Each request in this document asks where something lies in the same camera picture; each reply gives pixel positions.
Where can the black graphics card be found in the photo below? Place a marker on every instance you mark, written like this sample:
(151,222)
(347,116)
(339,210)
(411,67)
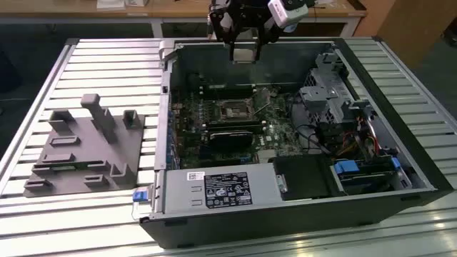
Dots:
(230,140)

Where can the square CPU chip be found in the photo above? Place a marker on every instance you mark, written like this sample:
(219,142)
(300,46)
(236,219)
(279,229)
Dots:
(246,56)

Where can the grey power supply unit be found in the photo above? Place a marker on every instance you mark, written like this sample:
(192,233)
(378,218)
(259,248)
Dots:
(186,184)

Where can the blue disk carrier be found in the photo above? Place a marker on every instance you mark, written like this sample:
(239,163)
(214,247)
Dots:
(348,166)

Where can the small silver heat sink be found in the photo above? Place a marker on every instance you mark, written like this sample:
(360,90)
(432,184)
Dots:
(267,155)

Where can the blue plastic clip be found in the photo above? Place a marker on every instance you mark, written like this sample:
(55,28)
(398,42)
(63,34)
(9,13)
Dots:
(395,164)

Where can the grey parts rack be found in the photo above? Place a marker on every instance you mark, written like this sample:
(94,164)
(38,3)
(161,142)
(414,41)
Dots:
(90,150)

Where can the pale blue teach pendant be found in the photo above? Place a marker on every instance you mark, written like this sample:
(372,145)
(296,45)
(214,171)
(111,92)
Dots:
(291,29)

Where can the CPU socket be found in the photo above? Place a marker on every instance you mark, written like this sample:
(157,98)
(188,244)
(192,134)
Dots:
(238,109)

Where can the black drive bay cover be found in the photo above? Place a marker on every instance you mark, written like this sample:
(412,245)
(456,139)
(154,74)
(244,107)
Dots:
(307,176)

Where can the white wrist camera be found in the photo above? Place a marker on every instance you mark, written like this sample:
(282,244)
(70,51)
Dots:
(287,12)

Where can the black RAM stick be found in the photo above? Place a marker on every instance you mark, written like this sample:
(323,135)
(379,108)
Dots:
(234,128)
(232,123)

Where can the brown wooden cabinet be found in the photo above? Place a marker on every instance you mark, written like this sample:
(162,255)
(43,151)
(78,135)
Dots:
(411,26)

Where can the grey metal disk cage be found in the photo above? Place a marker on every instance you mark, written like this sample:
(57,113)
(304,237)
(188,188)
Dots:
(327,91)

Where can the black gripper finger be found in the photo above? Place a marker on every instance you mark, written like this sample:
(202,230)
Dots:
(232,52)
(259,52)

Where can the blue plug connector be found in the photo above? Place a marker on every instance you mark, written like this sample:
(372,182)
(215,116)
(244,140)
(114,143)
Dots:
(141,195)

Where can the green RAM stick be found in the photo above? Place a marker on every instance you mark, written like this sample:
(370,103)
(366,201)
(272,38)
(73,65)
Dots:
(66,167)

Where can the labelled RAM stick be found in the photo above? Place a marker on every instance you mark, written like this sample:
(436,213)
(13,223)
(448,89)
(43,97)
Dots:
(218,86)

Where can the white box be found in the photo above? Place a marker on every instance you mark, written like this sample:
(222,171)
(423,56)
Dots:
(111,4)

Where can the green motherboard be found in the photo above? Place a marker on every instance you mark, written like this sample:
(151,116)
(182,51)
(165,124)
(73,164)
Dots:
(282,131)

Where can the wooden desk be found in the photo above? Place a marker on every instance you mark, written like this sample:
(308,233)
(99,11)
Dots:
(71,13)

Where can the black open PC case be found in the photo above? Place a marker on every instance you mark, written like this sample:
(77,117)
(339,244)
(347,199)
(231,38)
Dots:
(250,227)

